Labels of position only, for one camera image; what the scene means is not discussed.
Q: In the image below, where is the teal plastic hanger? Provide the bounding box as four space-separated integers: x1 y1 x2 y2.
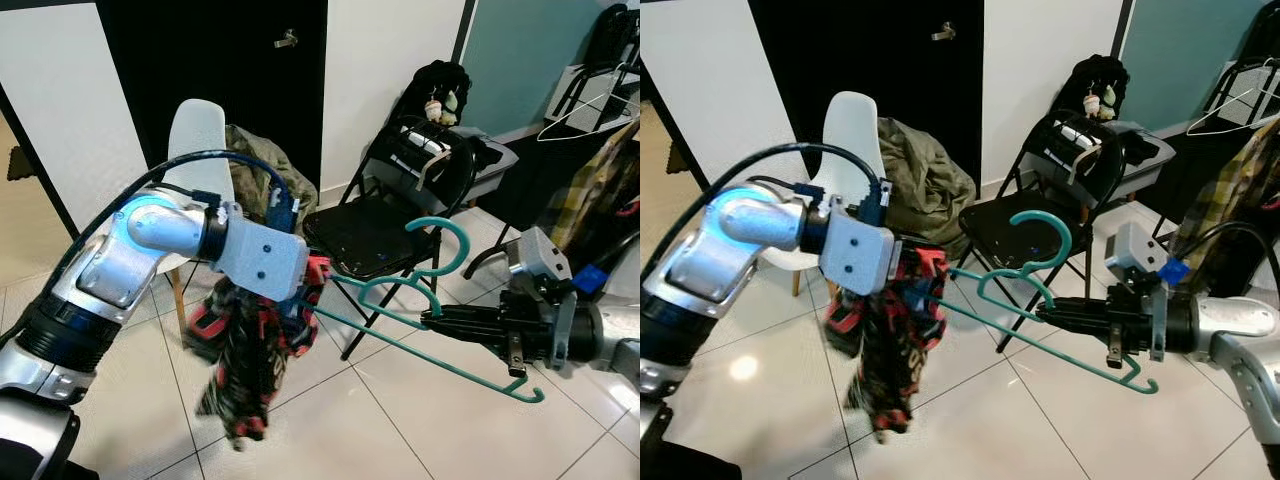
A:
940 210 1159 394
300 215 548 404

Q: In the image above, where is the black red patterned shirt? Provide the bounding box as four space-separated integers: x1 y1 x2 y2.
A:
820 240 951 441
180 255 331 449

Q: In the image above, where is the yellow grey plaid shirt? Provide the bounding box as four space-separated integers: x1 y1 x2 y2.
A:
545 125 641 291
1165 115 1280 291

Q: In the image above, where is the grey storage box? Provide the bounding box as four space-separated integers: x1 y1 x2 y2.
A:
455 135 521 206
1105 120 1176 201

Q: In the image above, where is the olive green cloth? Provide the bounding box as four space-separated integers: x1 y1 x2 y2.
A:
875 117 979 263
225 125 321 236

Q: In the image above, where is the black backpack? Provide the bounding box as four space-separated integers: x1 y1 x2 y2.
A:
410 60 471 129
1075 55 1131 126

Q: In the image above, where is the white plastic chair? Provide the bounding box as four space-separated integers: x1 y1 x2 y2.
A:
160 98 241 311
790 90 881 301

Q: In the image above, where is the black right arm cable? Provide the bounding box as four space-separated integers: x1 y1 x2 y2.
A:
1160 220 1280 291
570 230 641 296

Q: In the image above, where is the white wire hanger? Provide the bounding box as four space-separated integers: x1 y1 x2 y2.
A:
1185 85 1280 138
537 65 641 143

